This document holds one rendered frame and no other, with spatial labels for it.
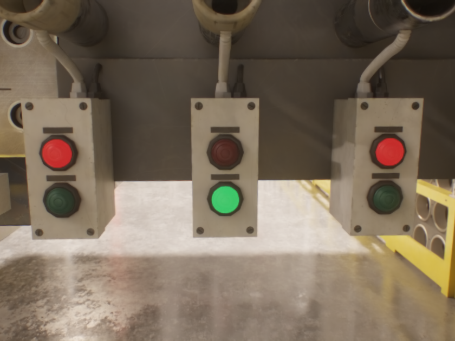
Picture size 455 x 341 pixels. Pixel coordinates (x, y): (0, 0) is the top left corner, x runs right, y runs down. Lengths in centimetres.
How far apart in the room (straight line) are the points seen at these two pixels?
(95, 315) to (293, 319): 70
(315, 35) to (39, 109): 34
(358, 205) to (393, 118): 10
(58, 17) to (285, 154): 30
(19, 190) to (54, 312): 110
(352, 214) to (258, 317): 114
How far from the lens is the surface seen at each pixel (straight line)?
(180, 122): 53
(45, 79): 60
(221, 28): 40
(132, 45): 57
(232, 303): 167
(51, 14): 41
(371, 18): 47
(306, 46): 58
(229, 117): 44
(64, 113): 46
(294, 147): 54
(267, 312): 163
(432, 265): 199
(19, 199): 67
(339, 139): 52
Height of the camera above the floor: 77
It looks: 10 degrees down
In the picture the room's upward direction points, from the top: straight up
